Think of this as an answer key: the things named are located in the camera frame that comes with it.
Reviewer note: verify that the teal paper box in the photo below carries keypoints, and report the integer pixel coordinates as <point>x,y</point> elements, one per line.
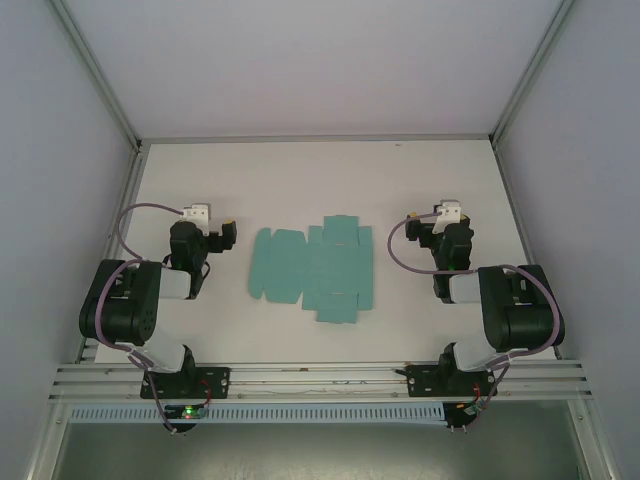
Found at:
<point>310,270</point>

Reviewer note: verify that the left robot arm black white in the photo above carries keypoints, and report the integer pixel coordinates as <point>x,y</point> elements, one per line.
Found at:
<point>125,310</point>

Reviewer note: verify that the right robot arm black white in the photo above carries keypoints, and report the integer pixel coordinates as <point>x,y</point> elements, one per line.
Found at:
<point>525,320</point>

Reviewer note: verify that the small circuit board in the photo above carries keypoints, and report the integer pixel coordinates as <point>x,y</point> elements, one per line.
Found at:
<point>471,409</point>

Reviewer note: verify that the circuit board with green light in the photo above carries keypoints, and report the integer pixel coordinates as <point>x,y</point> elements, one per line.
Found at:
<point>187,413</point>

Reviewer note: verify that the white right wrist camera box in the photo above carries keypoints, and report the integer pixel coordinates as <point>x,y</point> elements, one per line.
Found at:
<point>448,211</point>

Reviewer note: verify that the aluminium table side rail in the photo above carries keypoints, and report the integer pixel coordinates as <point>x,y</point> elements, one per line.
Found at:
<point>117,240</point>
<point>520,225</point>

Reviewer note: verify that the aluminium frame crossbar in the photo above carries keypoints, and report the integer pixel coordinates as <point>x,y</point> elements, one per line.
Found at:
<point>315,138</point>

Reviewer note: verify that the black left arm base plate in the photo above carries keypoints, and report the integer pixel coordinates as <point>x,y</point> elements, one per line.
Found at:
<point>217,382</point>

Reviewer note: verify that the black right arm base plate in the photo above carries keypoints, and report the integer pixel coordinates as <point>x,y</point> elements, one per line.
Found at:
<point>422,380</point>

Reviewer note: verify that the aluminium frame post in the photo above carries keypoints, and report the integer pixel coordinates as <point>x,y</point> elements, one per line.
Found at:
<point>532,70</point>
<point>95,70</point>

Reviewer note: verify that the aluminium mounting rail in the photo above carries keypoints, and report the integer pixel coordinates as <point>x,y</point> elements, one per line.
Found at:
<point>320,382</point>

